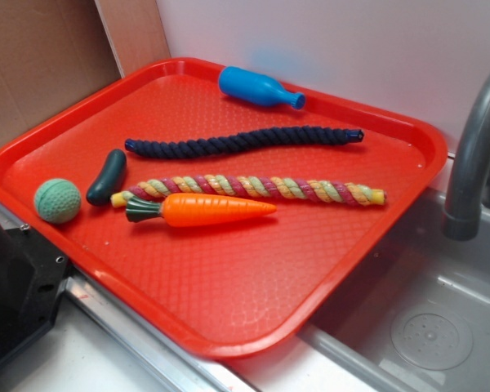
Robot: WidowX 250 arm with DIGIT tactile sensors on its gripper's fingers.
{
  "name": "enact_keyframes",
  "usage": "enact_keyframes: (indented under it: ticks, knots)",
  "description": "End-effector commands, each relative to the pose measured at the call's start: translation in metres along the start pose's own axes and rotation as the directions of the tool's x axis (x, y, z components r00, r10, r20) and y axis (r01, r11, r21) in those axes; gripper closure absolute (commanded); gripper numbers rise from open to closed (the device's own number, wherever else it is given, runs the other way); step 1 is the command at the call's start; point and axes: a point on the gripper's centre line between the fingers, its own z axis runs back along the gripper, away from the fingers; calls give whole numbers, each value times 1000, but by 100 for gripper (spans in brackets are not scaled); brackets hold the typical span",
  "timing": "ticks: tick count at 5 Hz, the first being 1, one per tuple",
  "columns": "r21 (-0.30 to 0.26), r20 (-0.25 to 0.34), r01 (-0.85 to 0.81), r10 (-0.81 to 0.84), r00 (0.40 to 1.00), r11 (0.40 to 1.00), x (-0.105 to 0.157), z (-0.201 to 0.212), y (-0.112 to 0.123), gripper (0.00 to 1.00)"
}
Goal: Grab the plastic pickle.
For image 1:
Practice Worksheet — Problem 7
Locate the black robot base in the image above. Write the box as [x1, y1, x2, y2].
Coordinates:
[0, 224, 70, 368]

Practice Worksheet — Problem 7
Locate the dark green plastic pickle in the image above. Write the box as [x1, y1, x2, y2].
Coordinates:
[86, 149, 127, 207]

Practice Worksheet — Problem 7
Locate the red plastic tray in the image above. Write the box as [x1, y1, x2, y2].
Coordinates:
[0, 58, 448, 359]

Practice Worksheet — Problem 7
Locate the orange plastic carrot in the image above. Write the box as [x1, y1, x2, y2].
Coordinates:
[125, 194, 277, 228]

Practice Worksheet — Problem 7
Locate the blue plastic bottle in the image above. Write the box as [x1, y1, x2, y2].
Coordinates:
[218, 66, 306, 110]

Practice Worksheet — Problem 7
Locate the green dimpled ball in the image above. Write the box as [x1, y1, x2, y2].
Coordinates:
[33, 178, 82, 225]

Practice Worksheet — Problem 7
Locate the grey plastic sink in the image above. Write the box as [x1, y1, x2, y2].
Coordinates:
[228, 191, 490, 392]

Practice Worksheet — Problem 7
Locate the grey plastic faucet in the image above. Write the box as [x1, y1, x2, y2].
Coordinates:
[442, 75, 490, 241]

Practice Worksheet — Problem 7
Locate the brown cardboard panel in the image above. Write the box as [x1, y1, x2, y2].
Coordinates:
[0, 1, 170, 147]

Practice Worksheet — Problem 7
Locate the dark blue rope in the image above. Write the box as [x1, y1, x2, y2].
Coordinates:
[124, 126, 366, 162]

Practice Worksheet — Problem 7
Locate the multicolour twisted rope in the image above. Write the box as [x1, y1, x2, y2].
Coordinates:
[110, 174, 388, 209]

